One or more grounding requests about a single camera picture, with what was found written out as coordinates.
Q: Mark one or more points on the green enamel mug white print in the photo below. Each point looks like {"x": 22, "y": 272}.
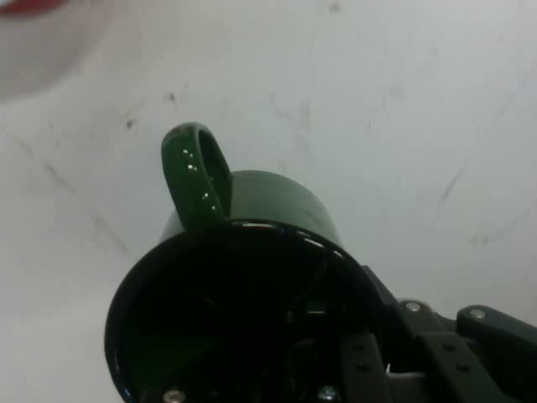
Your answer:
{"x": 272, "y": 197}

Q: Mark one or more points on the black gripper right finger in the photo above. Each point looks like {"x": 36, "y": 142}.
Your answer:
{"x": 453, "y": 357}

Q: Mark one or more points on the red enamel mug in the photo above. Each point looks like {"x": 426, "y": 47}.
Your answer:
{"x": 25, "y": 6}

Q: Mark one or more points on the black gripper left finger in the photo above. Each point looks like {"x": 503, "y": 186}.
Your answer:
{"x": 363, "y": 369}

